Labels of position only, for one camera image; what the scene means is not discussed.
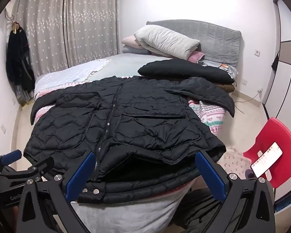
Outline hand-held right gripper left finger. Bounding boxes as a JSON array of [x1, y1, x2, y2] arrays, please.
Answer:
[[16, 150, 97, 233]]

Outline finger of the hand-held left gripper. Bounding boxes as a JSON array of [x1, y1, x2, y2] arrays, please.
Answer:
[[0, 150, 22, 167], [24, 156, 55, 179]]

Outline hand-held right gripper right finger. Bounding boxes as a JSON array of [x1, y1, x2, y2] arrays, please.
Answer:
[[195, 150, 275, 233]]

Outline black quilted jacket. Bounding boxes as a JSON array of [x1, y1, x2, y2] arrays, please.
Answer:
[[23, 76, 236, 203]]

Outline dark hanging clothes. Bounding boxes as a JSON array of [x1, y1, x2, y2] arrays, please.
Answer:
[[5, 23, 36, 95]]

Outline white floral cloth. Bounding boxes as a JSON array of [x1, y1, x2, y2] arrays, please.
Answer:
[[218, 146, 252, 176]]

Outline white smartphone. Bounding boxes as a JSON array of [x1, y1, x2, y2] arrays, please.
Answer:
[[250, 142, 283, 178]]

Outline clear plastic bag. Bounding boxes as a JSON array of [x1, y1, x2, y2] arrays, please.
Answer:
[[14, 83, 35, 106]]

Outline red plastic chair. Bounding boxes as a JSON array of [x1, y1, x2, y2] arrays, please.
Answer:
[[242, 117, 291, 189]]

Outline brown folded garment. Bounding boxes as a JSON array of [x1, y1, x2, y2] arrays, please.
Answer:
[[217, 83, 236, 93]]

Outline light blue lace-edged cloth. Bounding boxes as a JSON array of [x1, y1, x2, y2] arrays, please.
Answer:
[[37, 59, 112, 84]]

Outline black folded garment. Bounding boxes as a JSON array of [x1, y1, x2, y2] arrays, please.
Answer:
[[138, 59, 235, 84]]

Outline mauve folded cloth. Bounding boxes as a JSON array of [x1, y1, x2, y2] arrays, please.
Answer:
[[188, 51, 204, 63]]

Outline bed with grey sheet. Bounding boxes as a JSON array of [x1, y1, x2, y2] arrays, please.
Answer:
[[30, 53, 238, 233]]

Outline grey dotted curtain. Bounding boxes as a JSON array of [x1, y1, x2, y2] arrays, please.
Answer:
[[15, 0, 72, 79], [66, 0, 120, 70]]

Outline grey-blue pillow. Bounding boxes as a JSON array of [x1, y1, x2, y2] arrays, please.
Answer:
[[121, 45, 151, 55]]

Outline grey padded headboard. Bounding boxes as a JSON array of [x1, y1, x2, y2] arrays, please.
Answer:
[[146, 19, 242, 68]]

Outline white wardrobe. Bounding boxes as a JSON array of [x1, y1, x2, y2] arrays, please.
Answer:
[[261, 0, 291, 129]]

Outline white folded quilt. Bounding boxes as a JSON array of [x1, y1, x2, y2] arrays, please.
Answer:
[[135, 25, 201, 60]]

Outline pale pink folded cloth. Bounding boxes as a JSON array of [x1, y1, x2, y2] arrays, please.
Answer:
[[122, 35, 141, 47]]

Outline black cable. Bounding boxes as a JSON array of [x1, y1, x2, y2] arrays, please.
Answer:
[[201, 60, 237, 88]]

